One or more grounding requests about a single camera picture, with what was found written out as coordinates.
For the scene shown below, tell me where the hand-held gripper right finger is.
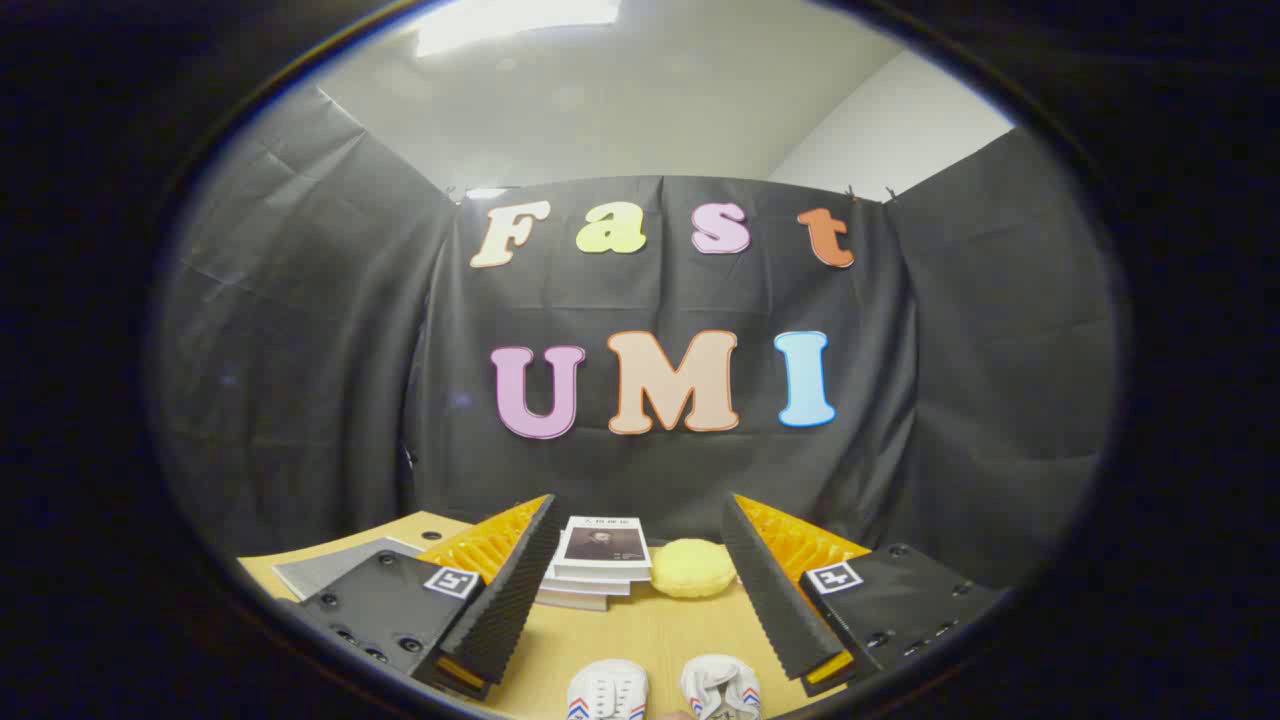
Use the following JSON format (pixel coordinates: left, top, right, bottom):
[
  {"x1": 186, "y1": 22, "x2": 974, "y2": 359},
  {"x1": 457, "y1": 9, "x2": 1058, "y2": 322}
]
[{"x1": 722, "y1": 492, "x2": 1011, "y2": 698}]

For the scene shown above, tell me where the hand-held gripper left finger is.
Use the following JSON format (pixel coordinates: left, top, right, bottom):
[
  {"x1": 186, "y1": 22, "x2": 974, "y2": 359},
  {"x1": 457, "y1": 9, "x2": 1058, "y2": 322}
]
[{"x1": 275, "y1": 493, "x2": 561, "y2": 701}]

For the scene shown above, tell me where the white striped canvas shoe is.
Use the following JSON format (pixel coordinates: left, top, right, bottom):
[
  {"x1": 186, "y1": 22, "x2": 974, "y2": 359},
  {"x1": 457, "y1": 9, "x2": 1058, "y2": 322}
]
[
  {"x1": 680, "y1": 654, "x2": 763, "y2": 720},
  {"x1": 566, "y1": 660, "x2": 649, "y2": 720}
]

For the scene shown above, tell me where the beige fabric storage box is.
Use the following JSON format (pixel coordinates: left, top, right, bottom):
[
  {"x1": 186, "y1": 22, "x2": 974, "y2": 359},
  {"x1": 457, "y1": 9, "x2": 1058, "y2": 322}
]
[{"x1": 272, "y1": 537, "x2": 426, "y2": 601}]

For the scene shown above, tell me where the thick white book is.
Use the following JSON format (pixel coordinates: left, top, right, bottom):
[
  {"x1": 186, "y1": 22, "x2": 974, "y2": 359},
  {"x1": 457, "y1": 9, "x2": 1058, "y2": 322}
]
[
  {"x1": 545, "y1": 573, "x2": 633, "y2": 599},
  {"x1": 535, "y1": 588, "x2": 611, "y2": 613}
]

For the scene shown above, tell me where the yellow round plush cushion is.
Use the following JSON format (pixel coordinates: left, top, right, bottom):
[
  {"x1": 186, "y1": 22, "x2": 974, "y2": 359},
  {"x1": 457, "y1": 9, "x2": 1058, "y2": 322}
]
[{"x1": 650, "y1": 538, "x2": 739, "y2": 599}]

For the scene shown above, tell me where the black backdrop cloth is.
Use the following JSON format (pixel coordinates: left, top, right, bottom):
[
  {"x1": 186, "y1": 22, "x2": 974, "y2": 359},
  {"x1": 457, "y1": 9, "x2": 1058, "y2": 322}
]
[{"x1": 150, "y1": 85, "x2": 1121, "y2": 591}]

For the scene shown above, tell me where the ceiling light panel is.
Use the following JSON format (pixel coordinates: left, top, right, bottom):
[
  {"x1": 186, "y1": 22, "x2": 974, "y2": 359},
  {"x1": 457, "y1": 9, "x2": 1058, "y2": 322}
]
[{"x1": 415, "y1": 0, "x2": 623, "y2": 58}]

